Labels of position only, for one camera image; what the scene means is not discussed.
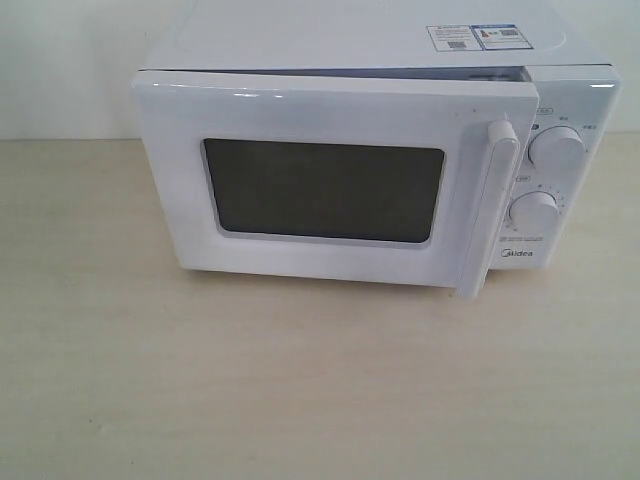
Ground white microwave door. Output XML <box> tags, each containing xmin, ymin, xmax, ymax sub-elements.
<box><xmin>133</xmin><ymin>70</ymin><xmax>539</xmax><ymax>297</ymax></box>

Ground white microwave oven body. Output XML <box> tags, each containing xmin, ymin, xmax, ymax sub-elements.
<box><xmin>135</xmin><ymin>1</ymin><xmax>620</xmax><ymax>272</ymax></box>

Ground white lower timer knob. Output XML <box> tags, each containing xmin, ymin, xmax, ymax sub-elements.
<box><xmin>509</xmin><ymin>191</ymin><xmax>560</xmax><ymax>233</ymax></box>

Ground warning label sticker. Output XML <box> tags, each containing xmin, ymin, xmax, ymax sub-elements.
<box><xmin>426</xmin><ymin>24</ymin><xmax>533</xmax><ymax>52</ymax></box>

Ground white upper power knob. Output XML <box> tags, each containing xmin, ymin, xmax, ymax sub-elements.
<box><xmin>528</xmin><ymin>126</ymin><xmax>586</xmax><ymax>171</ymax></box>

